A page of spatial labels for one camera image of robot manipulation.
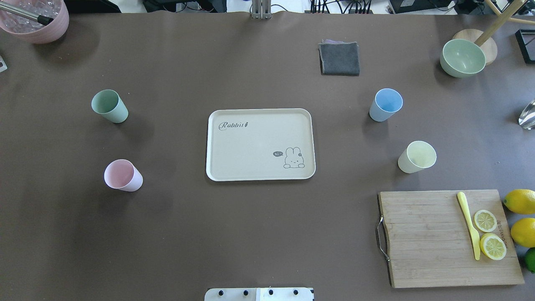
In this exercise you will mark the pink cup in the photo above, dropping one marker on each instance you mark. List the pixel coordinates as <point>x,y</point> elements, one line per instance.
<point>122,175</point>

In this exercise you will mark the cream yellow cup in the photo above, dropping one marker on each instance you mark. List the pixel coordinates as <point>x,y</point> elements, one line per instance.
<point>417,156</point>

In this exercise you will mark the cream rabbit tray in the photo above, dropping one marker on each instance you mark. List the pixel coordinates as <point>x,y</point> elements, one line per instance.
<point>260,144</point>

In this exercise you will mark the grey folded cloth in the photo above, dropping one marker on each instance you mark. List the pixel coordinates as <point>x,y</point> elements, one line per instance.
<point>339,58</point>

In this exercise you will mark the blue cup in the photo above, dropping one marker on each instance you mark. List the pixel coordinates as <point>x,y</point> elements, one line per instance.
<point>386,103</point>

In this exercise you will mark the green cup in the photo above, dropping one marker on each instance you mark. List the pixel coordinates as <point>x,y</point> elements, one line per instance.
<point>108,104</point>

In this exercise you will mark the wooden cutting board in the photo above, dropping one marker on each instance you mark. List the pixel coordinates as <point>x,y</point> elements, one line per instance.
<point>428,243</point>

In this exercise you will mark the green bowl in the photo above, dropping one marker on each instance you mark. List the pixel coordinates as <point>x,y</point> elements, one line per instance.
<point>461,58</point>

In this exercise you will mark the yellow plastic knife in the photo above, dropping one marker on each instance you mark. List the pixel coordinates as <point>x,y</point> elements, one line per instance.
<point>474,234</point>

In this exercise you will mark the lemon slice upper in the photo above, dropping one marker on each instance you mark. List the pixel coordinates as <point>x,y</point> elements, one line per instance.
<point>485,221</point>

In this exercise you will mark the lemon slice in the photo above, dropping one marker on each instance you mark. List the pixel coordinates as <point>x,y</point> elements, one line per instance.
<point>485,221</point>
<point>493,246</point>

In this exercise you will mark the wooden cup stand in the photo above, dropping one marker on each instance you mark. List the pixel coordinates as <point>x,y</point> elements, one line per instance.
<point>484,39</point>

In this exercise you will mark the lemon slice lower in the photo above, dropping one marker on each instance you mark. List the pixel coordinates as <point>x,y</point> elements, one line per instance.
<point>493,246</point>

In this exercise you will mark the whole lemon upper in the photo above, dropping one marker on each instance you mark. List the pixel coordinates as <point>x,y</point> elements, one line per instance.
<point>520,201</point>

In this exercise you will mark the whole lemon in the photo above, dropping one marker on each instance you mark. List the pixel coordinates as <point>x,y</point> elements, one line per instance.
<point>523,232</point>
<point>520,201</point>

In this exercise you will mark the steel muddler black tip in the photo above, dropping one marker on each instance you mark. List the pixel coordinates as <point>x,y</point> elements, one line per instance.
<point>43,20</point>

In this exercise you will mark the steel ice scoop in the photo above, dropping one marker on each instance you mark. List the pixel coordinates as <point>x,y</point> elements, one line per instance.
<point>526,119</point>

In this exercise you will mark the whole lemon lower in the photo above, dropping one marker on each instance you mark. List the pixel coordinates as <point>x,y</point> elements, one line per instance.
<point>523,232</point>

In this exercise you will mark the pink bowl with ice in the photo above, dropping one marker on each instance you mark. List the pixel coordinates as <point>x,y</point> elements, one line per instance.
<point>33,31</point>

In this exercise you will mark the green lime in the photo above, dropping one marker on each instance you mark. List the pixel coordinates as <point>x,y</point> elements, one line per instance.
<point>529,260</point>

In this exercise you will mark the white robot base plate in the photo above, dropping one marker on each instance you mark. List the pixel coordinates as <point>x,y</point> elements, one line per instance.
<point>260,294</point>

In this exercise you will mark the black picture frame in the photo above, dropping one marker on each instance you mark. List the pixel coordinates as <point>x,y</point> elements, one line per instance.
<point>525,39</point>

